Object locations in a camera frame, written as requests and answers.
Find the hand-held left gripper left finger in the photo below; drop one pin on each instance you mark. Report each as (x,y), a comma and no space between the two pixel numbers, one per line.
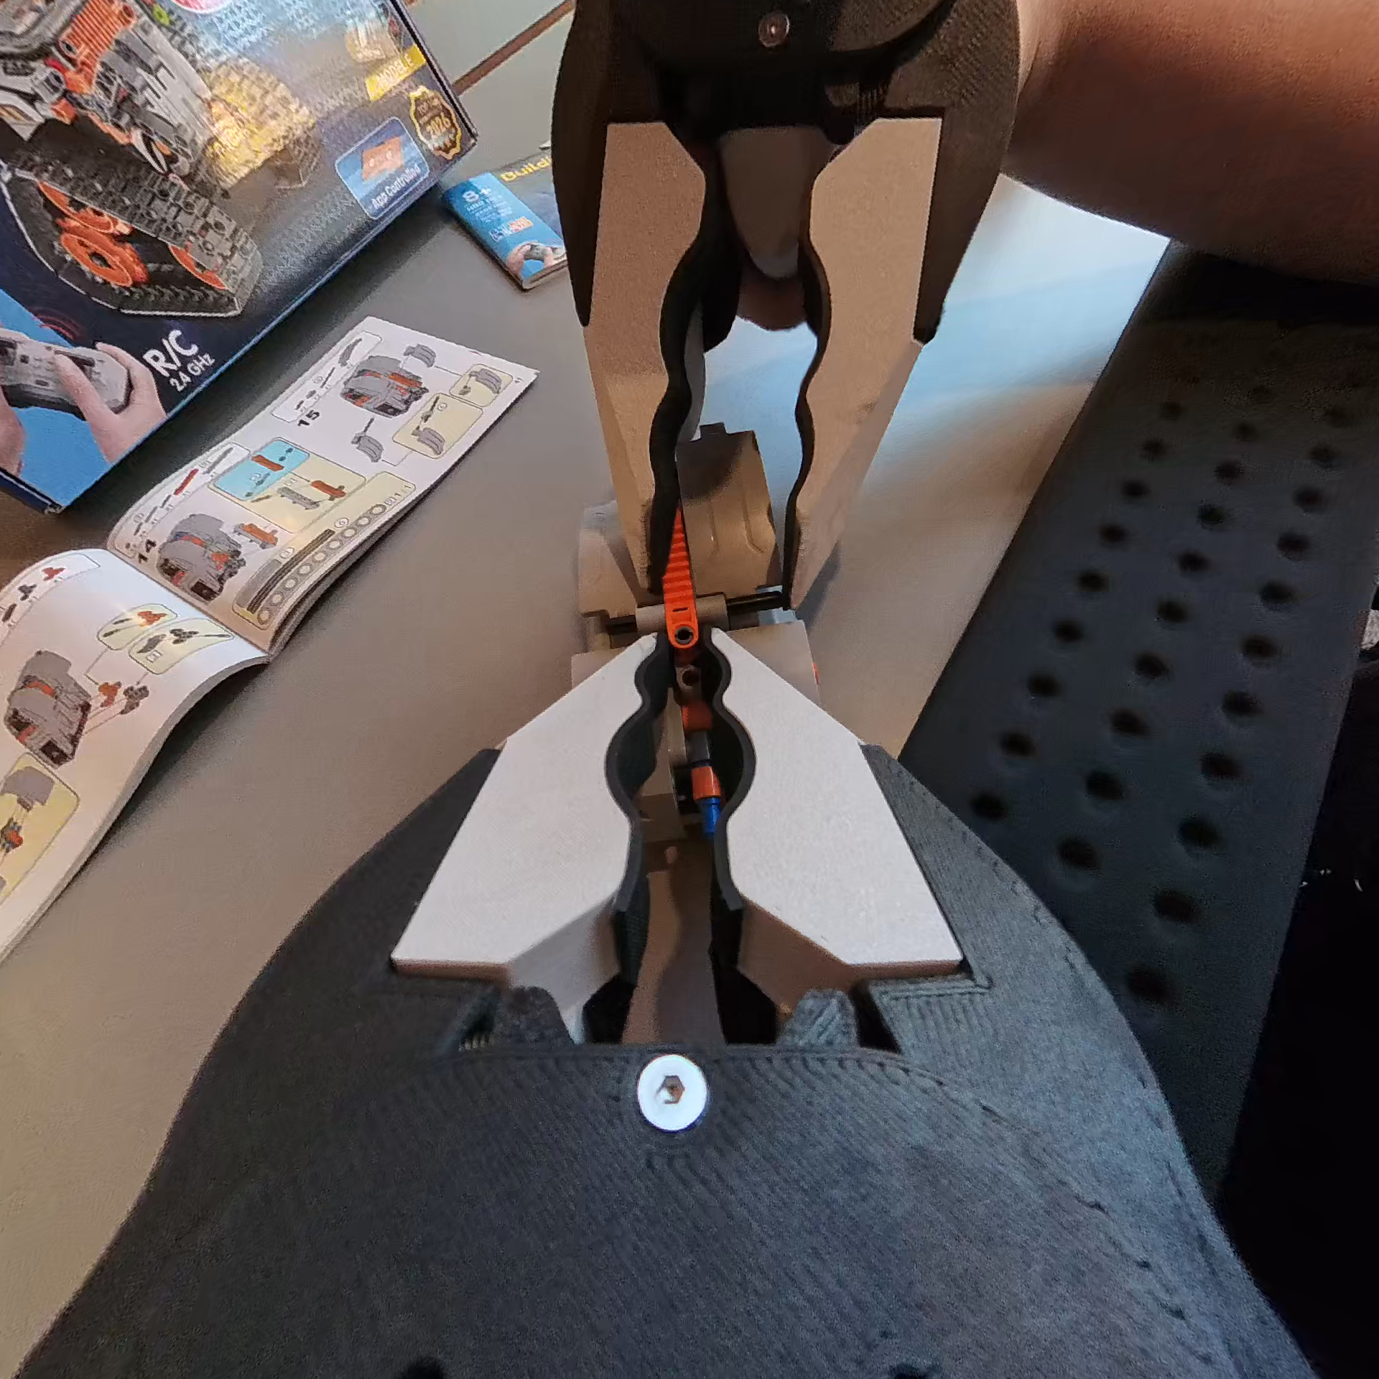
(518,862)

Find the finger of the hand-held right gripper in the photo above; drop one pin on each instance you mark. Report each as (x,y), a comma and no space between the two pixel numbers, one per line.
(872,324)
(636,324)

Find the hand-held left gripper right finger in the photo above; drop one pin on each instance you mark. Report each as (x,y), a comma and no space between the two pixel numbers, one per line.
(830,862)

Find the grey building block robot model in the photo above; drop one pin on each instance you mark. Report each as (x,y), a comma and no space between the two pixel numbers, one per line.
(721,506)

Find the orange toothed beam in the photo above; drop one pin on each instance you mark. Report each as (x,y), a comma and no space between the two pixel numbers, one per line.
(679,581)

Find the person's right forearm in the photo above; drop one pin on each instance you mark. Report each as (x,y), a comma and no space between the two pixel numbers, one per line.
(1186,107)

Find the person's right hand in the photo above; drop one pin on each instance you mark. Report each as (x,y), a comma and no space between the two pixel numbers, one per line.
(771,215)

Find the small blue booklet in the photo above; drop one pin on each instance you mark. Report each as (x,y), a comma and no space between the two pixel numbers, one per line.
(506,227)

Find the open instruction booklet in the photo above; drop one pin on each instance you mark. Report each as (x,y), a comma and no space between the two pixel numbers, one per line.
(324,452)

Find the black perforated mat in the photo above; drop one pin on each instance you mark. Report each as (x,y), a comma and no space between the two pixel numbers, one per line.
(1132,647)

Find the blue toy robot box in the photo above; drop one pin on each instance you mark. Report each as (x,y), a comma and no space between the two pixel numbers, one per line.
(216,215)

